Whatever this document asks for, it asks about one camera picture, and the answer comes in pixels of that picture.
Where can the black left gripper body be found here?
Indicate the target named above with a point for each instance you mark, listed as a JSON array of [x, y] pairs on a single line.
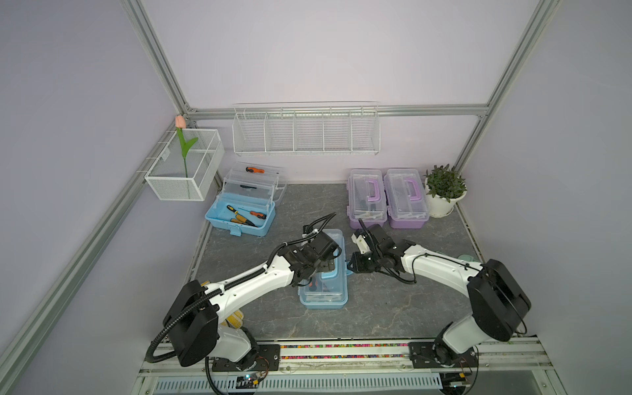
[[328, 266]]

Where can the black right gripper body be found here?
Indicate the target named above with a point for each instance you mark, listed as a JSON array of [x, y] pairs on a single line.
[[364, 262]]

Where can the light blue toolbox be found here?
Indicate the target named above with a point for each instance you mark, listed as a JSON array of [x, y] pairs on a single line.
[[329, 290], [266, 198]]

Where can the purple toolbox with wrench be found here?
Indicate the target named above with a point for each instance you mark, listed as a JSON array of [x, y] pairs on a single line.
[[405, 193]]

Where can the purple toolbox with ratchet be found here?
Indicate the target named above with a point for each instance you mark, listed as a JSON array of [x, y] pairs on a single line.
[[367, 201]]

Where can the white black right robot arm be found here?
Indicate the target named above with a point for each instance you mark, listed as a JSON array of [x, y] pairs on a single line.
[[498, 303]]

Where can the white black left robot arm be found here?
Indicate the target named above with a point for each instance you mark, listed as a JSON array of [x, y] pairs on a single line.
[[194, 328]]

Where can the green dustpan brush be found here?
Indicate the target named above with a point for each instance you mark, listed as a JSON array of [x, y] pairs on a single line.
[[468, 258]]

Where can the white potted green plant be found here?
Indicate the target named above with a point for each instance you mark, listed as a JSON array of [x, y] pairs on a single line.
[[444, 188]]

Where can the orange screwdriver in lid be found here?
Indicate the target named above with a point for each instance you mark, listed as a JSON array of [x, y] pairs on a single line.
[[255, 170]]

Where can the yellow work glove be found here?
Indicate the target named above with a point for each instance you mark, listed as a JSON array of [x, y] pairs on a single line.
[[234, 320]]

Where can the pink artificial tulip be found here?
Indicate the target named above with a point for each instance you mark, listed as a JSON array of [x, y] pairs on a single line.
[[185, 145]]

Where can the orange handled screwdriver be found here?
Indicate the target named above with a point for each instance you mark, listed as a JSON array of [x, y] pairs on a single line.
[[259, 215]]

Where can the yellow handled screwdriver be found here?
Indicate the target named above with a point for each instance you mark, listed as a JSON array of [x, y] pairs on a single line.
[[239, 218]]

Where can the white wire wall shelf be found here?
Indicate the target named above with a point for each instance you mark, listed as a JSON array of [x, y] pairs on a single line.
[[307, 128]]

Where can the white mesh wall basket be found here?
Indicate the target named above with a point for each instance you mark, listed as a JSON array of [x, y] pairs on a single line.
[[166, 177]]

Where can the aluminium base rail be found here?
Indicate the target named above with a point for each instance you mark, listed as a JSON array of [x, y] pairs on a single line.
[[374, 366]]

